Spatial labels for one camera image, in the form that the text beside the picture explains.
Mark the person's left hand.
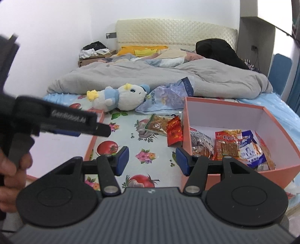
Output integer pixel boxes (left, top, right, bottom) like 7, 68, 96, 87
0, 150, 33, 213

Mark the red gold snack packet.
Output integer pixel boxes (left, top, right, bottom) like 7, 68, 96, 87
166, 116, 184, 147

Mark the white cloth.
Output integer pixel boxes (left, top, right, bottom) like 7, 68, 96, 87
79, 49, 96, 59

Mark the cream padded headboard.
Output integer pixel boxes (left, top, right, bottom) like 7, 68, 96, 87
115, 19, 238, 54

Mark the yellow pillow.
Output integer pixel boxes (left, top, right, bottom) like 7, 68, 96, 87
117, 46, 169, 57

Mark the light blue bed sheet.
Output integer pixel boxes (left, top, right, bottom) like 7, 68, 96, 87
43, 93, 300, 207

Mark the white wall cabinet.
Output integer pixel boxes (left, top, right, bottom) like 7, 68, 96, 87
256, 0, 293, 35

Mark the clear packet of dark snacks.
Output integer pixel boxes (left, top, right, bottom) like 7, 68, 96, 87
189, 130, 215, 157

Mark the white blue plush toy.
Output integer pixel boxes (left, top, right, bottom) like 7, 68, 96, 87
87, 83, 150, 112

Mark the fruit printed bed mat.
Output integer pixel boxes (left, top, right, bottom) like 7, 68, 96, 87
68, 94, 188, 190

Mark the grey duvet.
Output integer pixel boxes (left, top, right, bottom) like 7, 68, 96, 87
47, 59, 273, 99

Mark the translucent blue plastic bag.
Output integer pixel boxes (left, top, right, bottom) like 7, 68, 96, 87
135, 77, 195, 115

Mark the grey cabinet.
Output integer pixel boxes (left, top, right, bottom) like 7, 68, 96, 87
237, 16, 277, 78

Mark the deep pink cardboard box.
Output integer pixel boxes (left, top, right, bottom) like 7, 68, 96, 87
180, 96, 300, 189

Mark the checkered cloth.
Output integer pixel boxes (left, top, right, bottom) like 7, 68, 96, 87
244, 59, 260, 72

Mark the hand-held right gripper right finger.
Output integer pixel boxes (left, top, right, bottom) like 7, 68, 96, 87
176, 147, 251, 196

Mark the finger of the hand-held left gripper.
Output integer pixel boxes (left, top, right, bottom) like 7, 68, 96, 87
95, 122, 111, 138
53, 130, 81, 137

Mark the brown nightstand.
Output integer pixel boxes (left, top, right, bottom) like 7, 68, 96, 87
78, 50, 117, 68

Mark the clear orange edged snack packet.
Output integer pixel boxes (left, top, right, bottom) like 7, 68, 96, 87
254, 131, 276, 171

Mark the black garment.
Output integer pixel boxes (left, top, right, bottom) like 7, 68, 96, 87
82, 41, 107, 51

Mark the black clothing heap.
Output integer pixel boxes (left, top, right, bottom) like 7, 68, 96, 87
195, 39, 250, 70

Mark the blue chair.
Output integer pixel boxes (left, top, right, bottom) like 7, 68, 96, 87
268, 53, 293, 95

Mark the shallow pink cardboard box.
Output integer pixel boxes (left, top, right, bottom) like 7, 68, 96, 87
25, 109, 105, 181

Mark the clear packet of orange snacks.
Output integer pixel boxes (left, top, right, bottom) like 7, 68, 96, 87
143, 113, 176, 136

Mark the blue white snack packet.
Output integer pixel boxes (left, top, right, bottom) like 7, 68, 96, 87
239, 130, 268, 166

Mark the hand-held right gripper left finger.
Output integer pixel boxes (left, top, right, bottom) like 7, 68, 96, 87
55, 146, 130, 197

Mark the orange red snack packet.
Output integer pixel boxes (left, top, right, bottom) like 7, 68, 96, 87
214, 129, 243, 160

